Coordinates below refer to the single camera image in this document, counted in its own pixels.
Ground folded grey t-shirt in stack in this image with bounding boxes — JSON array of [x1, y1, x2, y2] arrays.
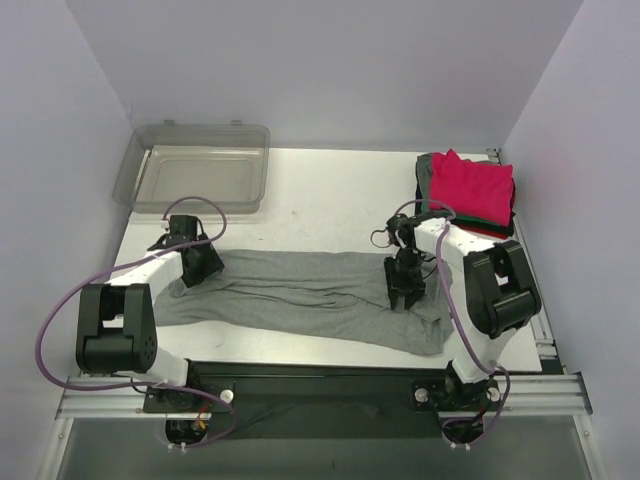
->
[[415, 153, 433, 200]]

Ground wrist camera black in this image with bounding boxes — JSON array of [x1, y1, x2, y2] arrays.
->
[[147, 215, 202, 251], [386, 213, 418, 249]]

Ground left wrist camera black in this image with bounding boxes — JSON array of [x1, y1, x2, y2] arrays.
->
[[147, 215, 202, 251]]

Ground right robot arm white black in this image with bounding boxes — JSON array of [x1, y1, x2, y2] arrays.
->
[[384, 214, 542, 408]]

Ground aluminium frame rail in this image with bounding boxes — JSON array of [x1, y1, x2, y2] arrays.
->
[[56, 376, 158, 419]]

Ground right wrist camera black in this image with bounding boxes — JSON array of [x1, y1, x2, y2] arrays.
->
[[386, 213, 418, 249]]

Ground grey t-shirt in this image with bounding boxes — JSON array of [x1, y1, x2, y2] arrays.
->
[[154, 250, 454, 356], [415, 153, 433, 200]]

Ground clear plastic bin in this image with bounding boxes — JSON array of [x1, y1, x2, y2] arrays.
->
[[113, 121, 270, 215]]

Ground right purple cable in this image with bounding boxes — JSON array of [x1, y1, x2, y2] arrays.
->
[[394, 198, 511, 444]]

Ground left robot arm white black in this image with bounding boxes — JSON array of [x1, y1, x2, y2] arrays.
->
[[75, 240, 224, 412]]

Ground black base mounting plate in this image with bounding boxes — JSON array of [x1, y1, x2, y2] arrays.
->
[[143, 362, 504, 441]]

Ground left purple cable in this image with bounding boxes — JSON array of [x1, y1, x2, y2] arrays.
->
[[34, 195, 239, 446]]

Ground folded magenta t-shirt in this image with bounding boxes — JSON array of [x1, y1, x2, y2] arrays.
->
[[429, 150, 515, 226]]

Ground purple cable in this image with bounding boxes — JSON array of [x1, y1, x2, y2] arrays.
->
[[34, 195, 239, 446], [394, 198, 511, 444]]

